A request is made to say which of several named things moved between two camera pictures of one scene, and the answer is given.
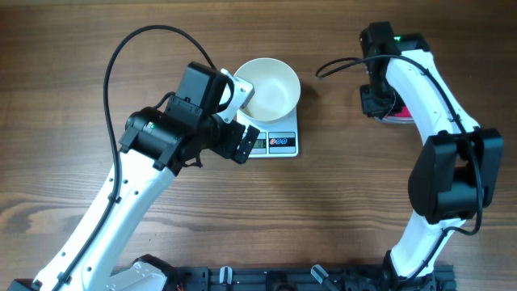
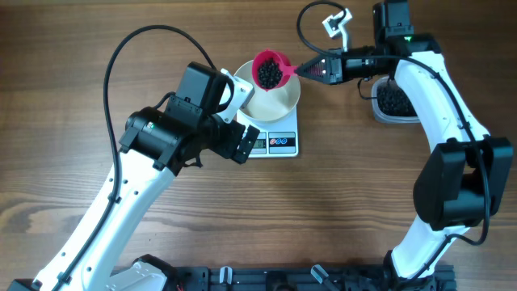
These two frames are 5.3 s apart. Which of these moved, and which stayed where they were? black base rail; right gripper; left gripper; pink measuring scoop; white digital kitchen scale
Moved: right gripper; pink measuring scoop
Stayed: left gripper; black base rail; white digital kitchen scale
